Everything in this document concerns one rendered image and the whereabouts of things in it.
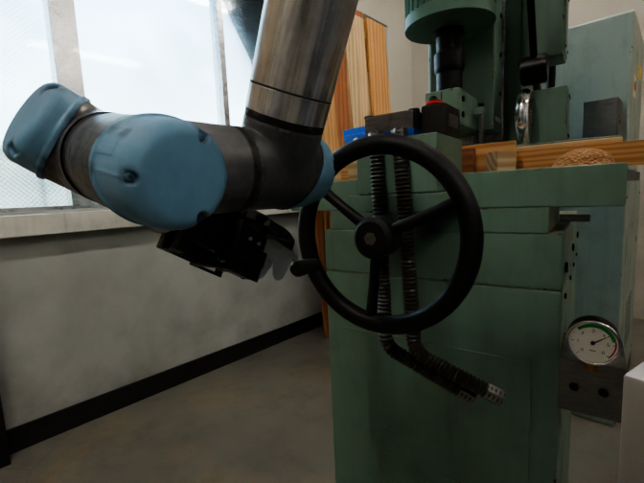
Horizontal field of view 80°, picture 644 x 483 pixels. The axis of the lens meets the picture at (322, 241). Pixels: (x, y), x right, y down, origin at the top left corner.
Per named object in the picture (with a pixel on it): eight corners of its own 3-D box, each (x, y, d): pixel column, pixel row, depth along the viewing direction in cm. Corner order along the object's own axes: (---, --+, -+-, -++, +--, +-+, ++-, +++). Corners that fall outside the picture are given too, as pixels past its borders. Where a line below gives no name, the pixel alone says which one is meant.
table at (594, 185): (260, 214, 80) (258, 184, 79) (339, 206, 105) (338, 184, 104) (634, 210, 45) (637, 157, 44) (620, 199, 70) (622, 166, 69)
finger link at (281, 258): (287, 288, 57) (245, 268, 50) (297, 251, 59) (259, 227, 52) (304, 290, 55) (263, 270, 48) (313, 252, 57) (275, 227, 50)
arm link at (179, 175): (272, 126, 29) (195, 120, 36) (116, 105, 21) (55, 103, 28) (265, 227, 31) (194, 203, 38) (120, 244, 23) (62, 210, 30)
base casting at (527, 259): (323, 269, 84) (322, 228, 83) (420, 239, 131) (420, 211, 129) (565, 292, 58) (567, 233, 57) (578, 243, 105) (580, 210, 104)
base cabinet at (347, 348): (334, 559, 93) (321, 270, 84) (422, 432, 139) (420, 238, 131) (551, 691, 67) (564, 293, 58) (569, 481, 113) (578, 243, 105)
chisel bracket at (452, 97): (425, 135, 79) (424, 93, 78) (446, 141, 90) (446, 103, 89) (461, 130, 75) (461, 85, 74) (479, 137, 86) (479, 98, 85)
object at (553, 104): (518, 148, 87) (519, 92, 86) (523, 149, 93) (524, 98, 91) (567, 143, 82) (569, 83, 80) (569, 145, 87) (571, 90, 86)
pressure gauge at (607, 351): (563, 373, 54) (565, 317, 53) (565, 362, 57) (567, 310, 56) (620, 384, 50) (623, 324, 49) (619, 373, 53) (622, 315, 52)
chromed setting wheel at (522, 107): (512, 146, 81) (513, 84, 79) (521, 149, 91) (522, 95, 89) (528, 144, 79) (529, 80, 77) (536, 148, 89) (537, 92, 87)
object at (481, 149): (402, 178, 83) (402, 151, 83) (405, 178, 85) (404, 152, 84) (515, 172, 71) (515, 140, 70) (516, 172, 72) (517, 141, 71)
